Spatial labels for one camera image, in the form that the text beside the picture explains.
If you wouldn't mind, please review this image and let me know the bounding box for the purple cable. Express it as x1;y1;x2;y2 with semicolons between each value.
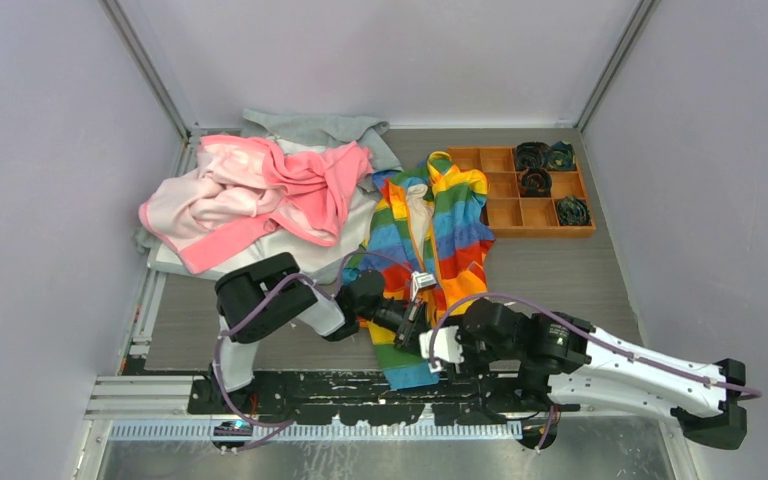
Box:
426;292;763;453
211;250;418;452

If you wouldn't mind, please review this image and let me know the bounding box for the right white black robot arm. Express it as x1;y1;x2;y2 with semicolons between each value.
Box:
448;298;748;450

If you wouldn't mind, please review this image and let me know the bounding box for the orange compartment tray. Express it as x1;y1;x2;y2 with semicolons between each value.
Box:
448;146;596;238

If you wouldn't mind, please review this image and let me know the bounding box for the pink fleece garment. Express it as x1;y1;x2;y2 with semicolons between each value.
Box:
138;135;373;274

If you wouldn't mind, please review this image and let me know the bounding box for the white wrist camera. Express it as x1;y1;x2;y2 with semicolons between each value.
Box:
410;271;437;302
419;326;465;372

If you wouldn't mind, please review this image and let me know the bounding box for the dark rolled tie back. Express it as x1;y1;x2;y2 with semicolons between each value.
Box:
514;142;551;171

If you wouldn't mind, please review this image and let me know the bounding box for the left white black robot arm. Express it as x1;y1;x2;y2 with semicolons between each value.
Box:
212;253;430;413

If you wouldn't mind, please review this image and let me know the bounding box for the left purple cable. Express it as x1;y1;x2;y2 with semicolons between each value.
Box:
211;250;418;452

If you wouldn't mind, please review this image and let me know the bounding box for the grey white garment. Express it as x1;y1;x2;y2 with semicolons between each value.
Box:
133;108;404;286

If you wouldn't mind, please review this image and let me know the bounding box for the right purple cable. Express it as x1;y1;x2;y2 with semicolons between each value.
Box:
426;292;763;453

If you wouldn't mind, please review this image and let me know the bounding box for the blue green rolled tie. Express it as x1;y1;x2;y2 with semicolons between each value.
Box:
555;195;591;226

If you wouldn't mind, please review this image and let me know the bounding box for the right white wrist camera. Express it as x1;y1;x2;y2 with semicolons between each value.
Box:
419;326;465;372

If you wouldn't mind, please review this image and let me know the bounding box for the silver slotted aluminium rail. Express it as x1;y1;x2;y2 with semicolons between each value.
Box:
109;418;523;443

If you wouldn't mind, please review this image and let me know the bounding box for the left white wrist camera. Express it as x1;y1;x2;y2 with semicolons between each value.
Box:
410;271;437;302

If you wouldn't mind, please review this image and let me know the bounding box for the rainbow striped zip jacket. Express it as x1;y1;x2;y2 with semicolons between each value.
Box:
343;151;495;390

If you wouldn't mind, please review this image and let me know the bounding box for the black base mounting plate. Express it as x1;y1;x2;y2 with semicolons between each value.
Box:
187;368;550;426

